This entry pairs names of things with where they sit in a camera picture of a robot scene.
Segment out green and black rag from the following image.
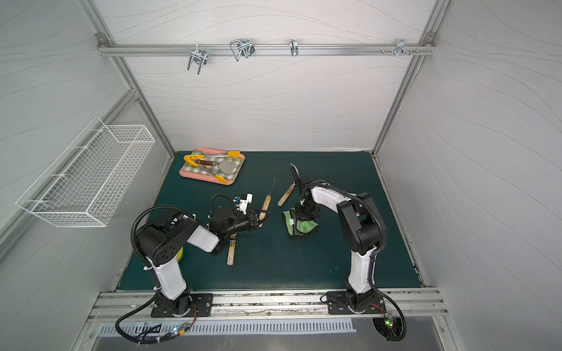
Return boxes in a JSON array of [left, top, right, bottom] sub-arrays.
[[282, 209, 319, 238]]

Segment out right metal hook bracket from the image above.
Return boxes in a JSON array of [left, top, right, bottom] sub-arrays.
[[381, 39, 419, 56]]

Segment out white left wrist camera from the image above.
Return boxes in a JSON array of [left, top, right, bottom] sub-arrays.
[[234, 193, 253, 214]]

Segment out black cable bundle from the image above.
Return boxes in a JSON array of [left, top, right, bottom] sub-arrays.
[[368, 280, 408, 342], [115, 291, 198, 345]]

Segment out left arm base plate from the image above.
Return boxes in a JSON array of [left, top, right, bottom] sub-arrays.
[[151, 292, 214, 318]]

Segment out aluminium top rail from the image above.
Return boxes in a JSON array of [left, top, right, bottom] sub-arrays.
[[98, 42, 436, 57]]

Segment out metal hook clamp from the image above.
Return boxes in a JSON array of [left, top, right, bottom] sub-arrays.
[[229, 38, 256, 61], [187, 48, 208, 75]]

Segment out wooden-handled steel spatula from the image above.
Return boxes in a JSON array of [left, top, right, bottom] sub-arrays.
[[195, 159, 237, 175]]

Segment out right black cable bundle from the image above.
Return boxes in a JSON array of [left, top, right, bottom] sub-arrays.
[[368, 280, 408, 342]]

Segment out yellow-tipped steel tongs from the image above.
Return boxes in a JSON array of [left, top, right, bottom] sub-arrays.
[[183, 150, 241, 184]]

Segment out pink plastic tray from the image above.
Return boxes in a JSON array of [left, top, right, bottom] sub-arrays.
[[179, 147, 247, 186]]

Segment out green checkered cloth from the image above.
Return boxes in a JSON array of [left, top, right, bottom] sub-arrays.
[[184, 150, 246, 181]]

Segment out small sickle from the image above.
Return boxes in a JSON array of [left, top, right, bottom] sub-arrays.
[[259, 178, 276, 228], [227, 234, 237, 266], [277, 183, 296, 207]]

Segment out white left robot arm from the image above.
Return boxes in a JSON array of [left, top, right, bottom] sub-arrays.
[[130, 205, 272, 303]]

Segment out left metal hook clamp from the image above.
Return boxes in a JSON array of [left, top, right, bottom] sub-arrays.
[[187, 48, 208, 75]]

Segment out white wire basket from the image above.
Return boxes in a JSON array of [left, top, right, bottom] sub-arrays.
[[16, 117, 155, 228]]

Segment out middle metal hook clamp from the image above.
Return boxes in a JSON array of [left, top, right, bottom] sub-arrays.
[[229, 38, 256, 61]]

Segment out small metal hook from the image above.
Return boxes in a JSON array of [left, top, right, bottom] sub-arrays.
[[289, 39, 299, 57]]

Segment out left black cable bundle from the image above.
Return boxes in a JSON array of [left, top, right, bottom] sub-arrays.
[[115, 291, 198, 345]]

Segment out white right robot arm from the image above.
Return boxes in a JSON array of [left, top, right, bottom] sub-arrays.
[[282, 164, 387, 296]]

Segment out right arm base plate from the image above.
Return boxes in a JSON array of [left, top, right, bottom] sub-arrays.
[[321, 290, 386, 315]]

